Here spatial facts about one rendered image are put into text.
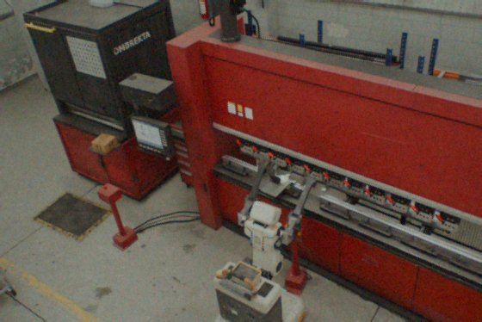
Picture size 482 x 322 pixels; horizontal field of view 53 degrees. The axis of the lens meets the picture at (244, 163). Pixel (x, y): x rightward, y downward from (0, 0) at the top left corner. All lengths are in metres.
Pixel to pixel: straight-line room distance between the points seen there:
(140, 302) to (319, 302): 1.82
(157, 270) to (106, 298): 0.60
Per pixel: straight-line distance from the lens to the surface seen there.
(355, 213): 4.48
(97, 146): 5.66
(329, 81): 3.83
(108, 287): 5.50
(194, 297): 5.14
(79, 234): 6.20
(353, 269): 4.82
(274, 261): 4.19
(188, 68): 4.54
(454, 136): 3.63
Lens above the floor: 3.98
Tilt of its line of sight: 37 degrees down
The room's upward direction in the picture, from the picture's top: 6 degrees counter-clockwise
